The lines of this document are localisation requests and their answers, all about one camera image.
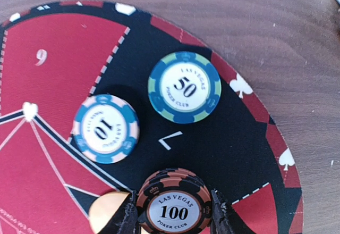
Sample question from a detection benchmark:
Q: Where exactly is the round red black poker mat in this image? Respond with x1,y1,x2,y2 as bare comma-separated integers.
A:
1,1,303,233

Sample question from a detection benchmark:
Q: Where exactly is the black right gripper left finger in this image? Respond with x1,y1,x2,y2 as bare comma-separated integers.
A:
102,191,139,233

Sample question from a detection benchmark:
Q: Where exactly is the green chips stack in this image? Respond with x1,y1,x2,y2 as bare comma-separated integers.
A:
148,51,222,124

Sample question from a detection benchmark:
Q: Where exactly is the orange big blind button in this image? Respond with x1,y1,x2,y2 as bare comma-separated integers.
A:
89,191,129,233

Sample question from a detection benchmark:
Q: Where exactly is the red black chips stack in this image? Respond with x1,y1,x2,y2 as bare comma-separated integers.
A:
137,168,212,233

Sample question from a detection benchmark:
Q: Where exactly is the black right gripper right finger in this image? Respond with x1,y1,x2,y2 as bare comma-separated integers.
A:
211,189,255,234

